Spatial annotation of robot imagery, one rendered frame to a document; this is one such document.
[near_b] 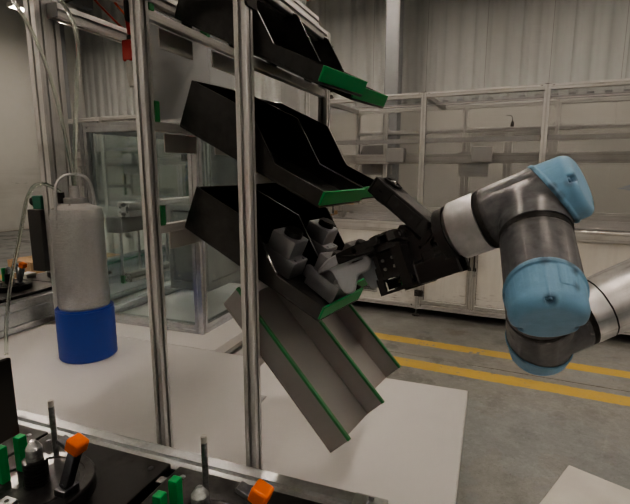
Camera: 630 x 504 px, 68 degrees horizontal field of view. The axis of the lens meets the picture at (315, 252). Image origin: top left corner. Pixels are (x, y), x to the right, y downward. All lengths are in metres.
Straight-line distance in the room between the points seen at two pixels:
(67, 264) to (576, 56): 8.43
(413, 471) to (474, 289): 3.63
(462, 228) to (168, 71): 1.43
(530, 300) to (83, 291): 1.20
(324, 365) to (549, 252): 0.46
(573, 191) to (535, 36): 8.59
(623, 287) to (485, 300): 3.91
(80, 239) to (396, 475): 0.99
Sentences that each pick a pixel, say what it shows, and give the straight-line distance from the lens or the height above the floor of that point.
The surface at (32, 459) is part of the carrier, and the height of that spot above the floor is 1.03.
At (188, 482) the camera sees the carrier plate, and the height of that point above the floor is 0.97.
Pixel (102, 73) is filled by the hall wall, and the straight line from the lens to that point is 13.65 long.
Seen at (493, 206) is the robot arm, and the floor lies 1.36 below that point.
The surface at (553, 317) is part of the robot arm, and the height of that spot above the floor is 1.26.
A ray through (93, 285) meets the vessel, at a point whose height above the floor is 1.08.
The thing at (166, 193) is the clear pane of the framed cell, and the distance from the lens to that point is 1.60.
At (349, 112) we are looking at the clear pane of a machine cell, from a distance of 4.71.
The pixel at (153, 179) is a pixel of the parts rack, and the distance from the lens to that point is 0.77.
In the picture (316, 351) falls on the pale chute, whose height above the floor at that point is 1.09.
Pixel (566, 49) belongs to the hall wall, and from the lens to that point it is 9.06.
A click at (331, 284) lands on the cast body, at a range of 0.71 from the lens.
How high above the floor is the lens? 1.40
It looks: 10 degrees down
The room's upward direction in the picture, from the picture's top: straight up
